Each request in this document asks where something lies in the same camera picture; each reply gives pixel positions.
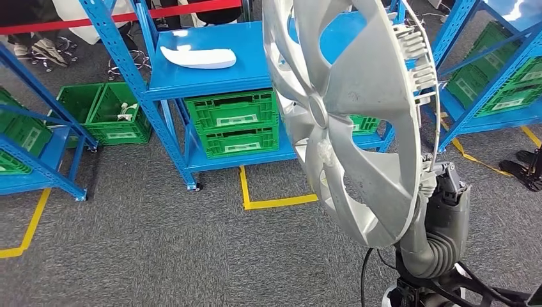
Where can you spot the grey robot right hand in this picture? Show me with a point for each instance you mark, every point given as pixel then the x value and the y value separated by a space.
pixel 449 229

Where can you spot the silver plastic wheel cover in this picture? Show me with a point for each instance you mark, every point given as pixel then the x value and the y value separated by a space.
pixel 364 84

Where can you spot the blue metal shelf rack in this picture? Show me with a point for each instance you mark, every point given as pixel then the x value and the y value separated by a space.
pixel 46 161
pixel 237 80
pixel 499 120

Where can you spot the white plastic cover part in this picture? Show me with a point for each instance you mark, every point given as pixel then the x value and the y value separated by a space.
pixel 199 59

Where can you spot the white plastic connector part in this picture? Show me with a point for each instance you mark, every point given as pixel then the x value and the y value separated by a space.
pixel 129 108

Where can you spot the white black plastic part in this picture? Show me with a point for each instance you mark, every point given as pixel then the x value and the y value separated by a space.
pixel 123 117

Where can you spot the yellow floor tape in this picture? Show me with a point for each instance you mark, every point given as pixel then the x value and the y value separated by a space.
pixel 36 216
pixel 531 136
pixel 279 202

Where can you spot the green plastic crate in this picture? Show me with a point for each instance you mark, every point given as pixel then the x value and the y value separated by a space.
pixel 504 57
pixel 12 165
pixel 531 74
pixel 203 114
pixel 21 131
pixel 459 87
pixel 211 148
pixel 508 106
pixel 364 125
pixel 99 131
pixel 72 97

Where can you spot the person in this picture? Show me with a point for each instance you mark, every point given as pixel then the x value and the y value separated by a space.
pixel 48 48
pixel 216 15
pixel 67 8

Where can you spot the chrome stool base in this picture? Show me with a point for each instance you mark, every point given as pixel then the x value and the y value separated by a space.
pixel 136 54

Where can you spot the red barrier belt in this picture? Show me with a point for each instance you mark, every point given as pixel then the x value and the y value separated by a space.
pixel 51 24

